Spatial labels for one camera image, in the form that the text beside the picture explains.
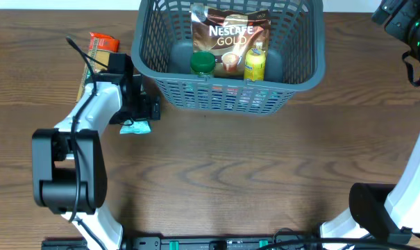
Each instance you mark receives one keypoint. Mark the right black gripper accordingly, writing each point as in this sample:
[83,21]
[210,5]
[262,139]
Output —
[380,12]

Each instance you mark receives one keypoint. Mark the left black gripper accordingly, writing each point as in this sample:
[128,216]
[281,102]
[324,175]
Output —
[148,107]

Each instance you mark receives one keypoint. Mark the light blue snack wrapper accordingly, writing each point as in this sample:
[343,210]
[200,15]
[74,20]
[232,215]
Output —
[131,127]

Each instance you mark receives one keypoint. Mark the small colourful milk carton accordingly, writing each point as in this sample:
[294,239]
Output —
[229,98]

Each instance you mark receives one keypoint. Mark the orange spaghetti packet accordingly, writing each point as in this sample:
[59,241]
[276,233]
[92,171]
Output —
[100,48]

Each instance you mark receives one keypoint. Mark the green lid jar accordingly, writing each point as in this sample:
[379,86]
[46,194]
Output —
[202,64]

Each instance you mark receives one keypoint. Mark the brown Nescafe Gold pouch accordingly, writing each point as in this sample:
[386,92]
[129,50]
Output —
[229,35]

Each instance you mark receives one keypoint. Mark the yellow Mentos bottle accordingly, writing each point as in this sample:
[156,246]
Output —
[255,61]

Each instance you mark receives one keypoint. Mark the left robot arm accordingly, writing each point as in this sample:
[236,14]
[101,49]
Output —
[69,173]

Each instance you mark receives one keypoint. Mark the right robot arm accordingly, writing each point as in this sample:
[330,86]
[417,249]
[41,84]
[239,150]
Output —
[384,216]

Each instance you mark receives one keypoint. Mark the grey plastic basket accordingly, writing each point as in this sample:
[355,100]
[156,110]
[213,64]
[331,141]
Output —
[163,46]

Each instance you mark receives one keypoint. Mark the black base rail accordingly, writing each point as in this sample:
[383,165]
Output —
[175,243]

